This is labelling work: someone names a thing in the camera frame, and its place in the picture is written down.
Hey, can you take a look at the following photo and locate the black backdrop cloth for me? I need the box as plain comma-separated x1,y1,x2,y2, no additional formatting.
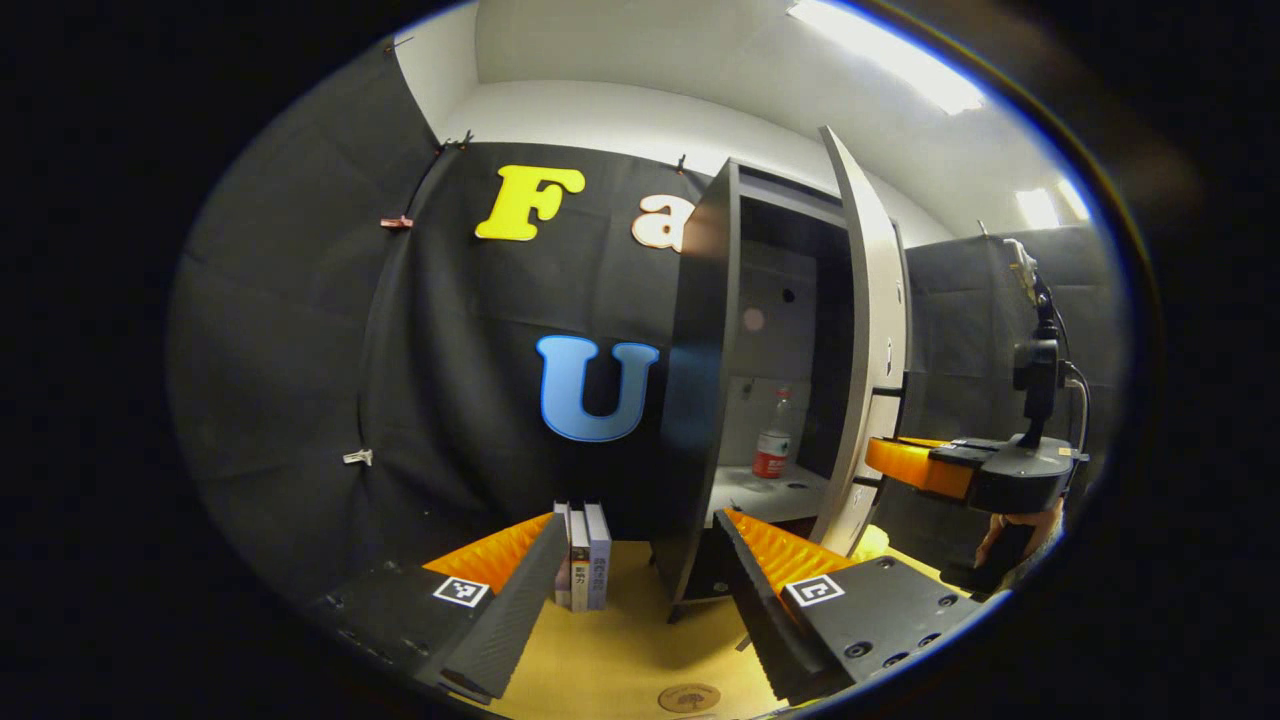
170,40,1126,601

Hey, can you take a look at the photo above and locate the purple book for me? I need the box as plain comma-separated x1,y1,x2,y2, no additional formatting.
583,502,613,611

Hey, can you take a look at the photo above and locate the round wooden coaster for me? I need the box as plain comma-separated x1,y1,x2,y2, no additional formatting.
657,682,723,715

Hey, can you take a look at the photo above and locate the long ceiling light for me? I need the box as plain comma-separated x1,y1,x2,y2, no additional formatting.
785,0,986,116

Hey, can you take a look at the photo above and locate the grey cabinet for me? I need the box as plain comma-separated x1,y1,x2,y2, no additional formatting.
650,157,911,621

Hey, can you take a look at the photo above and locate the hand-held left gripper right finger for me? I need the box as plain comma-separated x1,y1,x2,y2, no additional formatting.
712,508,986,707

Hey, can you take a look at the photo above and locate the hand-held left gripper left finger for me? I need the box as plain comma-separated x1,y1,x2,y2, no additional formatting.
305,513,571,706

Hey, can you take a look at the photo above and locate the clear plastic bottle red label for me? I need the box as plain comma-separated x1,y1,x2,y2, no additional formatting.
752,388,796,481

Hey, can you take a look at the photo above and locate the small ceiling light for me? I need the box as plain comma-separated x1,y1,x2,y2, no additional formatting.
1015,188,1061,231

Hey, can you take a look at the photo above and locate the black door handle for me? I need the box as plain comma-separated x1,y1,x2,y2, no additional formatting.
855,372,913,491

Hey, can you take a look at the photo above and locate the grey cable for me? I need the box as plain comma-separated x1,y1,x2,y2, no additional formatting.
1064,363,1094,457

